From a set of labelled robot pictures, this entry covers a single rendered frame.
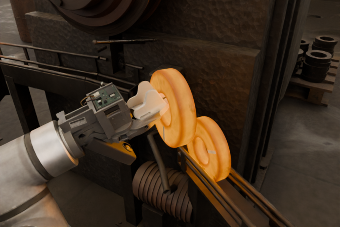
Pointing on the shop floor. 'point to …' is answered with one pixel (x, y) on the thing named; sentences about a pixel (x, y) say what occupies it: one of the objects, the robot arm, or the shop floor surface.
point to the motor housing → (185, 211)
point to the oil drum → (19, 0)
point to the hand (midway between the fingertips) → (170, 99)
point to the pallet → (315, 70)
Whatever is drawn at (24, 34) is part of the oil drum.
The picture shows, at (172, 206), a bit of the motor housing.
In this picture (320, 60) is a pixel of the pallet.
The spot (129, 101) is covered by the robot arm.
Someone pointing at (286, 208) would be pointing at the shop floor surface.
